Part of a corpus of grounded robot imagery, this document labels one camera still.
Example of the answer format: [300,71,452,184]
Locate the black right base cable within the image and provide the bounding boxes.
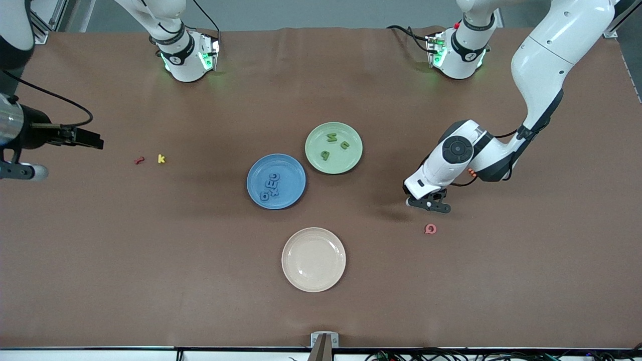
[192,0,222,71]

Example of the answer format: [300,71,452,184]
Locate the blue plate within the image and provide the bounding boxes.
[246,153,307,210]

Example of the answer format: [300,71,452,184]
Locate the black base cable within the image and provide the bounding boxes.
[386,24,434,55]
[192,0,222,71]

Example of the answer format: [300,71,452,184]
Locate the aluminium frame post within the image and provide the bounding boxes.
[602,0,642,38]
[29,0,70,45]

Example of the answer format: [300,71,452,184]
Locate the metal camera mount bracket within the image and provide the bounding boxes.
[310,331,340,361]

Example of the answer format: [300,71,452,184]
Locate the white table edge rail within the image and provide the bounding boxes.
[0,347,642,361]

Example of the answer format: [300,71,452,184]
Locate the green plate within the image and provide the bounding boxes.
[304,121,364,175]

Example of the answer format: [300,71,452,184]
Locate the brown table cover sheet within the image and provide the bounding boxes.
[0,26,642,349]

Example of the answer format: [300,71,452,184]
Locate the black left base cable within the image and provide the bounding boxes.
[386,24,434,55]

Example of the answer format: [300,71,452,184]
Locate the beige plate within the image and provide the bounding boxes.
[281,227,347,293]

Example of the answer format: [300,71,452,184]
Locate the tangled black floor cables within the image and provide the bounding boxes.
[364,346,642,361]

